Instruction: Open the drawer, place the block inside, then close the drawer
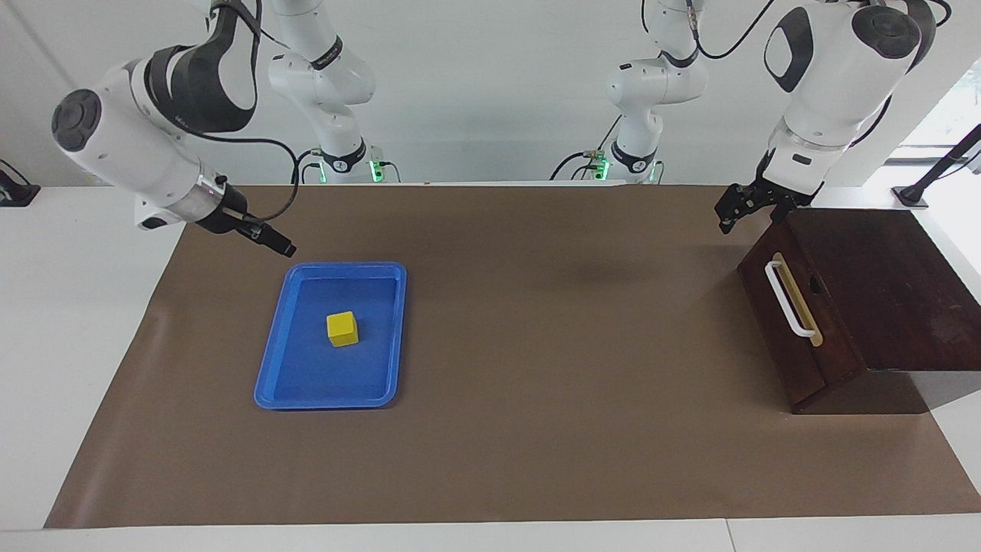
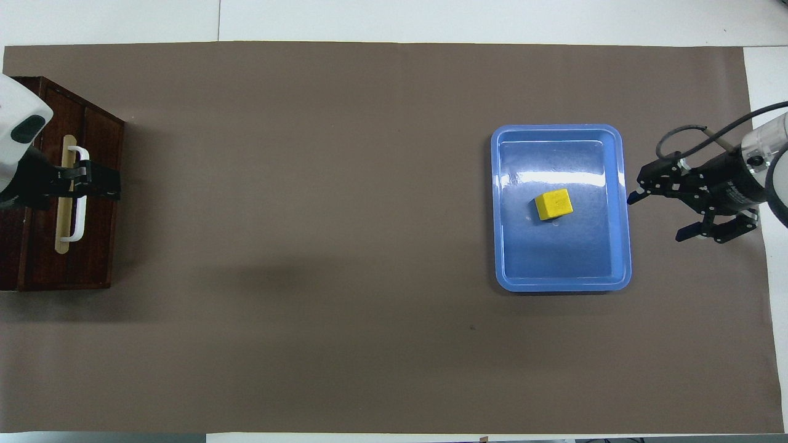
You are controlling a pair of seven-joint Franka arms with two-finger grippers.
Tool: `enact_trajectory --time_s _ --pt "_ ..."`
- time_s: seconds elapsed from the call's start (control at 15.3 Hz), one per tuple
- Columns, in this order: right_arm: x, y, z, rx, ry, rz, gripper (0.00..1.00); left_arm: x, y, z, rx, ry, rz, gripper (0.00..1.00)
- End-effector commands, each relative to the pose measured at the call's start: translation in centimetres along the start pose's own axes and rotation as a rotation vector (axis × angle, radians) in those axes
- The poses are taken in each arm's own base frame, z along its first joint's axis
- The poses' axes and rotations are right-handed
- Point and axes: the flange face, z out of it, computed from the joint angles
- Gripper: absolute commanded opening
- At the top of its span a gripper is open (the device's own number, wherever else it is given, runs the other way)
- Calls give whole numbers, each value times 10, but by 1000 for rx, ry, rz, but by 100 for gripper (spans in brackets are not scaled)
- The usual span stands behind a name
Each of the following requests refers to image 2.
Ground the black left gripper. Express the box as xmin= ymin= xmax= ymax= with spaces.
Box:
xmin=0 ymin=148 xmax=121 ymax=210

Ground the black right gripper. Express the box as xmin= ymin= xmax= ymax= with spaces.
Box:
xmin=627 ymin=148 xmax=770 ymax=244

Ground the wooden drawer with white handle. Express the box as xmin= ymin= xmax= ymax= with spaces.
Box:
xmin=25 ymin=83 xmax=90 ymax=290

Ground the yellow block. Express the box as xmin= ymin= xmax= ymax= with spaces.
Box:
xmin=533 ymin=189 xmax=574 ymax=222

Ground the dark wooden cabinet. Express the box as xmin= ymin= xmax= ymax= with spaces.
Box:
xmin=0 ymin=76 xmax=125 ymax=291

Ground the blue plastic tray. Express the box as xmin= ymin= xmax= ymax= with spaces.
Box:
xmin=491 ymin=124 xmax=632 ymax=292

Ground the brown table mat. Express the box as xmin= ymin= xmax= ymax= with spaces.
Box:
xmin=0 ymin=42 xmax=786 ymax=434

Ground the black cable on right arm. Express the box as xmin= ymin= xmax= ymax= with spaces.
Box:
xmin=656 ymin=102 xmax=788 ymax=161

